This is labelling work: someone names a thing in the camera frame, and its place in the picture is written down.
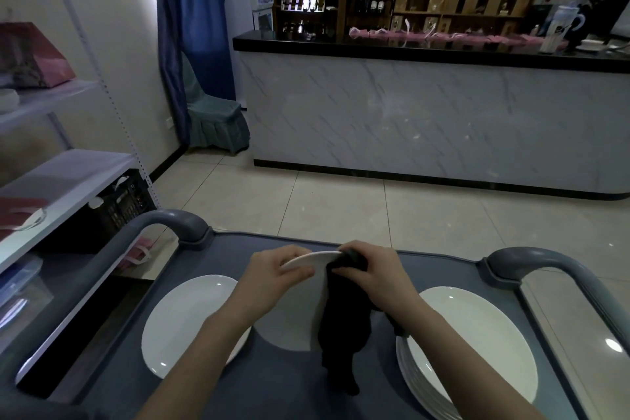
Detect stack of white plates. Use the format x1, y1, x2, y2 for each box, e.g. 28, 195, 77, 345
253, 251, 345, 352
396, 285, 539, 420

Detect pink bag white handles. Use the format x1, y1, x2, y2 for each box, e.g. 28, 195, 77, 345
120, 236, 163, 270

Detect row of pink bags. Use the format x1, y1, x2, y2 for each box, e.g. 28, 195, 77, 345
348, 26, 567, 51

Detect white pitcher with handle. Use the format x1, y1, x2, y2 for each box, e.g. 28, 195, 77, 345
539, 5, 587, 54

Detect blue curtain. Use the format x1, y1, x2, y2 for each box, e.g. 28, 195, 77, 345
154, 0, 237, 148

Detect white round plate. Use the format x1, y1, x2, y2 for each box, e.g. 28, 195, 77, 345
141, 274, 252, 380

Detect person's left forearm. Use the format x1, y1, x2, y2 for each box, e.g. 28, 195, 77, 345
135, 308, 257, 420

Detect person's right forearm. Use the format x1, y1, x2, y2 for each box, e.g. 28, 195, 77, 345
403, 306, 547, 420

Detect black plastic crate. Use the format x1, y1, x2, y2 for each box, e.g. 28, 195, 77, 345
91, 169, 158, 238

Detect marble bar counter black top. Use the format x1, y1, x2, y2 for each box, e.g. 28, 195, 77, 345
232, 30, 630, 201

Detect white metal shelf rack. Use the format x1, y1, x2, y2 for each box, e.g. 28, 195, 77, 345
0, 0, 163, 386

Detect chair with grey-green cover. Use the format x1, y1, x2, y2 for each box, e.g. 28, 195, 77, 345
180, 51, 251, 156

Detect dark blue cleaning cloth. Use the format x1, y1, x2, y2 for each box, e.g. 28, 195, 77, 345
317, 249, 410, 396

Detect white refrigerator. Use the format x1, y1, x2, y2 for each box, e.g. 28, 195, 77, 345
221, 0, 257, 39

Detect person's right hand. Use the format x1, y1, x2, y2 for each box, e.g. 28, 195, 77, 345
334, 240, 429, 332

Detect black pegged stand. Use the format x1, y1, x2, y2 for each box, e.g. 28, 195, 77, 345
578, 0, 630, 39

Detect dark wine rack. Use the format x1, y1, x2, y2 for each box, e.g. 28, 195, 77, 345
346, 0, 400, 37

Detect grey service cart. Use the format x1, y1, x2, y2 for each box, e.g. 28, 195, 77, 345
0, 209, 630, 420

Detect person's left hand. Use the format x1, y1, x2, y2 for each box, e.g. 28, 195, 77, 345
231, 245, 316, 332

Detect clear container blue lid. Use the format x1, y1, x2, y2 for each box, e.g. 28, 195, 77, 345
0, 255, 54, 332

